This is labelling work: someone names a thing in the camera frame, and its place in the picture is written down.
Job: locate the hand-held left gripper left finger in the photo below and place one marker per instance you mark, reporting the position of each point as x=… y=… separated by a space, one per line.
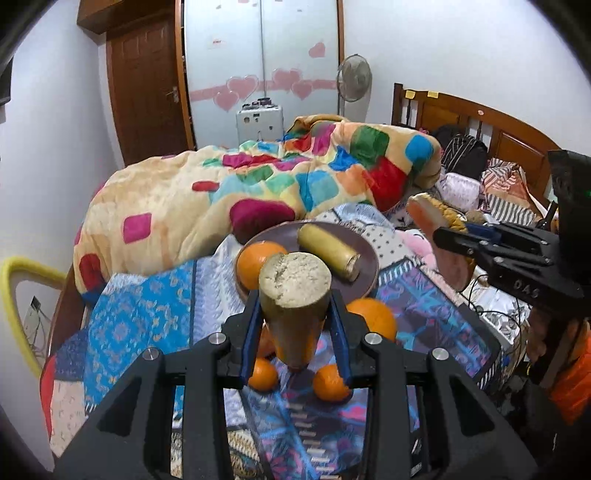
x=253 y=337

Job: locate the pale cut sugarcane piece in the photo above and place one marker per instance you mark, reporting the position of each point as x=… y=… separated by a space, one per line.
x=295 y=314

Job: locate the white power strip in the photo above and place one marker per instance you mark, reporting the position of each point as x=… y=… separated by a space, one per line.
x=501 y=325

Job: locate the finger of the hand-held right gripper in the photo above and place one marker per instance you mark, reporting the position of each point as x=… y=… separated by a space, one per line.
x=461 y=247
x=485 y=230

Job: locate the yellow chair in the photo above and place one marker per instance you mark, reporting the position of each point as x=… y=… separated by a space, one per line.
x=21 y=314

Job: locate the wooden bed headboard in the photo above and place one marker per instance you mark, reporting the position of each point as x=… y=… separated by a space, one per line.
x=498 y=134

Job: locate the large orange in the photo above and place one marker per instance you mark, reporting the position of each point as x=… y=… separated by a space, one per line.
x=376 y=318
x=253 y=267

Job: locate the pink plush toy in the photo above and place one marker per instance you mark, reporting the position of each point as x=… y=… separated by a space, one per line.
x=415 y=244

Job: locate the brown round plate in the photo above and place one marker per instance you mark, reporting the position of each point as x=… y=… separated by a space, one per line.
x=364 y=265

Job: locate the dark glass bottle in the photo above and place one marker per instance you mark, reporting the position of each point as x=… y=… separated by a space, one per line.
x=549 y=217

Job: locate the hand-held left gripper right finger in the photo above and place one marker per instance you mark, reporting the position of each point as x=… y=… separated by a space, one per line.
x=340 y=344

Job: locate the blue patterned bed cloth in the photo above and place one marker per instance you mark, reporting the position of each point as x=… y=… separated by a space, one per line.
x=152 y=318

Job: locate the colourful patchwork blanket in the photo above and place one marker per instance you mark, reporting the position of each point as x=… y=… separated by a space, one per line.
x=203 y=203

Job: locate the brown wooden door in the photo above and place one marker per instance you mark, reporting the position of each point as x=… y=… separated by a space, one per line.
x=143 y=97

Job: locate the wardrobe with pink hearts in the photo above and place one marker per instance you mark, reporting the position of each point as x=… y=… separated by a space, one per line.
x=263 y=69

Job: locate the yellow sugarcane piece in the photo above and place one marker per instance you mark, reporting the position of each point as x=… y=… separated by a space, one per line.
x=328 y=249

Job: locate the white box appliance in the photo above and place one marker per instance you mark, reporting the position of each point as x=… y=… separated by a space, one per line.
x=258 y=121

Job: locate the person's right forearm orange sleeve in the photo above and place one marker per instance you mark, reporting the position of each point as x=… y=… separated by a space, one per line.
x=575 y=374

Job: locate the person's right hand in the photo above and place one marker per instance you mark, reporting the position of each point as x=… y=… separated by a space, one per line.
x=545 y=341

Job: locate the striped clothes pile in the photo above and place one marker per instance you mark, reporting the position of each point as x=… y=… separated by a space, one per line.
x=508 y=189

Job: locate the black backpack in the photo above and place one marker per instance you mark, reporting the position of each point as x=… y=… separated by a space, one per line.
x=461 y=150

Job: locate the standing electric fan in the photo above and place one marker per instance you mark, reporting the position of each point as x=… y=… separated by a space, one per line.
x=354 y=78

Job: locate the small orange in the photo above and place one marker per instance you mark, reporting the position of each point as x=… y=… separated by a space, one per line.
x=263 y=374
x=330 y=384
x=266 y=344

